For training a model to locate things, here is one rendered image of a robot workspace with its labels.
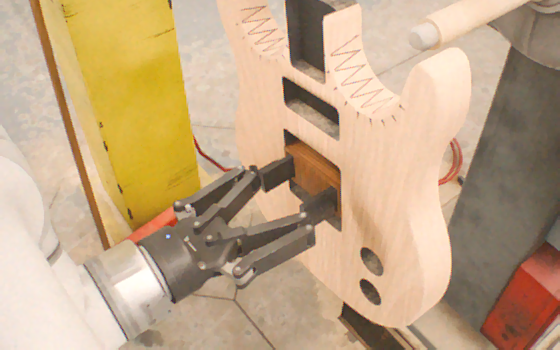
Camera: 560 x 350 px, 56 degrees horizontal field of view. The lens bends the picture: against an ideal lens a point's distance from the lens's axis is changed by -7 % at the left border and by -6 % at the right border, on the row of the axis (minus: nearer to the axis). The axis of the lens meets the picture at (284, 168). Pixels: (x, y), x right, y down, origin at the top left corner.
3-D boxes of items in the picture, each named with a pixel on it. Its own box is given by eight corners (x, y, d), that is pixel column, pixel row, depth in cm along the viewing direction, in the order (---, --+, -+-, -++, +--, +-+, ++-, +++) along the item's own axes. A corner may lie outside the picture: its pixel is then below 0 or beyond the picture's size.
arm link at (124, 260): (138, 357, 54) (188, 326, 56) (109, 304, 48) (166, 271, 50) (102, 300, 59) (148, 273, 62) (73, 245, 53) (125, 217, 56)
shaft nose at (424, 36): (434, 51, 51) (416, 35, 52) (442, 32, 49) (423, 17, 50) (420, 58, 50) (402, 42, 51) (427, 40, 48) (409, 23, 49)
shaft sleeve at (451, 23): (538, 2, 59) (516, -15, 60) (550, -20, 56) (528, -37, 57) (435, 56, 51) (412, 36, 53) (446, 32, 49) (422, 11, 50)
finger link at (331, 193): (298, 204, 59) (303, 208, 59) (348, 175, 62) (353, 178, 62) (300, 224, 61) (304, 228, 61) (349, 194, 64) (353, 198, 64)
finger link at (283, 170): (265, 193, 66) (261, 190, 66) (311, 166, 69) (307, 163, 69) (262, 174, 64) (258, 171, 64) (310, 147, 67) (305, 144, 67)
